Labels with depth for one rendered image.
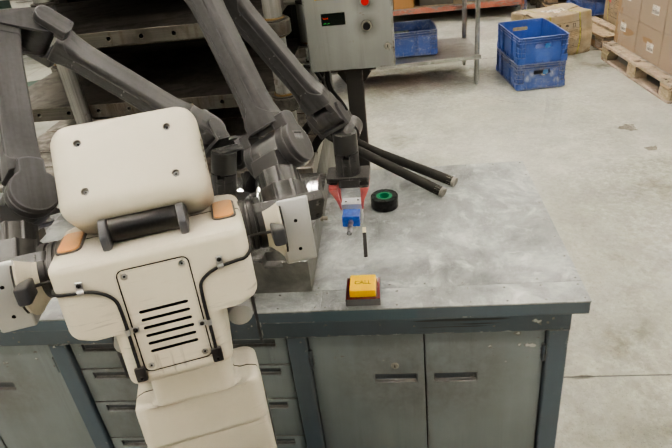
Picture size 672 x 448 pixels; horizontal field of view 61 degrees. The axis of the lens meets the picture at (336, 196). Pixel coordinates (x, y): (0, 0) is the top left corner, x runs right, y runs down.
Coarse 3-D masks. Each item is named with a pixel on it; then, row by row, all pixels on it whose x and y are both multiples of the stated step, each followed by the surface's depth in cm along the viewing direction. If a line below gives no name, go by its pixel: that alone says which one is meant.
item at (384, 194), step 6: (378, 192) 169; (384, 192) 169; (390, 192) 169; (396, 192) 168; (372, 198) 167; (378, 198) 166; (384, 198) 166; (390, 198) 165; (396, 198) 166; (372, 204) 167; (378, 204) 165; (384, 204) 164; (390, 204) 165; (396, 204) 166; (378, 210) 166; (384, 210) 165; (390, 210) 166
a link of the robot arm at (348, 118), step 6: (336, 102) 128; (336, 108) 128; (342, 108) 130; (342, 114) 128; (348, 114) 131; (348, 120) 129; (354, 120) 138; (360, 120) 140; (336, 126) 131; (342, 126) 130; (360, 126) 138; (318, 132) 131; (324, 132) 133; (330, 132) 131; (360, 132) 137
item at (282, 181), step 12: (276, 168) 95; (288, 168) 96; (264, 180) 96; (276, 180) 95; (288, 180) 94; (300, 180) 96; (264, 192) 94; (276, 192) 93; (288, 192) 93; (300, 192) 94; (312, 192) 93; (264, 204) 92; (312, 204) 94; (312, 216) 99
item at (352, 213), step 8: (344, 200) 142; (352, 200) 142; (360, 200) 141; (344, 208) 141; (352, 208) 140; (360, 208) 140; (344, 216) 137; (352, 216) 137; (360, 216) 140; (344, 224) 138; (352, 224) 136
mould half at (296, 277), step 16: (304, 176) 161; (320, 176) 164; (320, 224) 158; (256, 256) 137; (256, 272) 136; (272, 272) 135; (288, 272) 135; (304, 272) 135; (272, 288) 138; (288, 288) 137; (304, 288) 137
